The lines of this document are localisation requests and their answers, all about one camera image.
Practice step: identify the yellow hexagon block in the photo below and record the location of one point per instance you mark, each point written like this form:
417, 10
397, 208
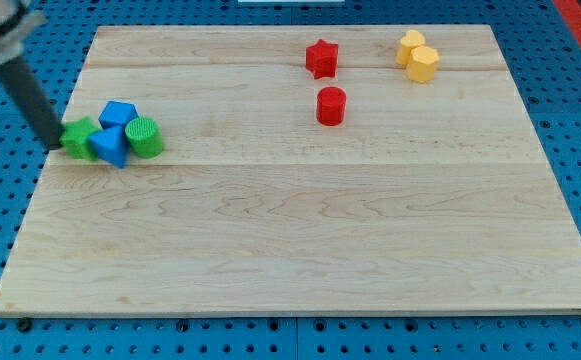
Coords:
422, 64

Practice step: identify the red star block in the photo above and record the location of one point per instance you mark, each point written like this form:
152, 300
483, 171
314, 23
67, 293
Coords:
321, 59

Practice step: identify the green cylinder block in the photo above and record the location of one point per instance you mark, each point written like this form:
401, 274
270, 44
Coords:
144, 136

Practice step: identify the blue triangle block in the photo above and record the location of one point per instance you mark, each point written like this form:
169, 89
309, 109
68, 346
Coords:
111, 145

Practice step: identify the wooden board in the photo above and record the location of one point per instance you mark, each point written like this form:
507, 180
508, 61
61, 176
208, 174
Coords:
428, 199

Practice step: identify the red cylinder block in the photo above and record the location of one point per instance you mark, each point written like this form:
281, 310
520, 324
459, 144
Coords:
331, 103

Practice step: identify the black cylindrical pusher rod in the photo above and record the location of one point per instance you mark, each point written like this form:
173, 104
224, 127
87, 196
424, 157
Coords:
20, 83

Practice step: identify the yellow heart block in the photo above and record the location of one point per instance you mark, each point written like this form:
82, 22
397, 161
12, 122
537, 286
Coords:
411, 40

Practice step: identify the green star block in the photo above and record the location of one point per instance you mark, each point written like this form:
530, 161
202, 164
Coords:
75, 139

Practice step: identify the blue pentagon block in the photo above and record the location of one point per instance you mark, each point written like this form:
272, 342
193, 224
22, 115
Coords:
117, 113

